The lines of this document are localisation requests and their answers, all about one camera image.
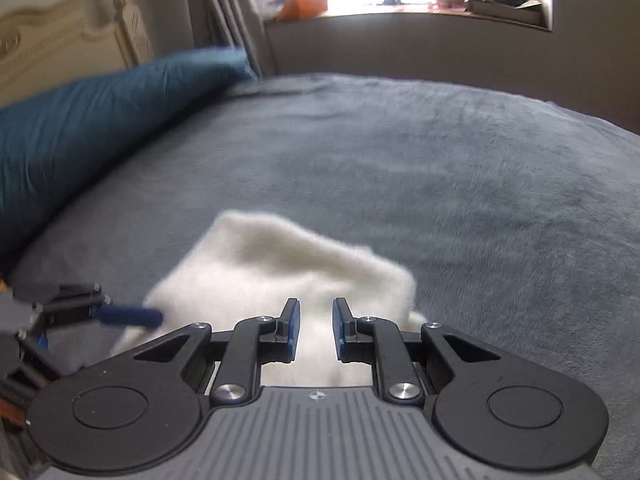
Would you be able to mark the cardboard box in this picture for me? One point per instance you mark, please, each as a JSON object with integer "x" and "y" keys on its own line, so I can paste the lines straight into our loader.
{"x": 505, "y": 14}

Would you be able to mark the white fluffy sweater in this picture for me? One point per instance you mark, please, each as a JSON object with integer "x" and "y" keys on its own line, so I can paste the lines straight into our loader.
{"x": 250, "y": 260}

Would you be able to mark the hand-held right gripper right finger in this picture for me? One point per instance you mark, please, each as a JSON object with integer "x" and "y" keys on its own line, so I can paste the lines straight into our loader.
{"x": 339, "y": 332}

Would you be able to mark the orange bag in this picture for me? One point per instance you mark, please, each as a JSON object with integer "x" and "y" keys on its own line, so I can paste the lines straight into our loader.
{"x": 302, "y": 6}

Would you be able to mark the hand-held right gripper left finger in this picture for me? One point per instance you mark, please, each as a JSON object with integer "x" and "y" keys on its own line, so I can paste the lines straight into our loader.
{"x": 294, "y": 330}

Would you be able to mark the cream carved headboard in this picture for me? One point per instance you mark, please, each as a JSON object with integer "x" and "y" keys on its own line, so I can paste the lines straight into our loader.
{"x": 60, "y": 45}

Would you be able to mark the blue duvet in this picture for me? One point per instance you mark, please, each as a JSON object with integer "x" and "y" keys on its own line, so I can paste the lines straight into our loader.
{"x": 75, "y": 135}

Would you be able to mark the grey bed blanket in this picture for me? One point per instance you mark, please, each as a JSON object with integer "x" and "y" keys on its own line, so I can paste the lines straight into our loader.
{"x": 400, "y": 160}

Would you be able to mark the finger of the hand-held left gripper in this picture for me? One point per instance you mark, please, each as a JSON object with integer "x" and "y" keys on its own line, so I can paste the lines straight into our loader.
{"x": 43, "y": 342}
{"x": 130, "y": 316}

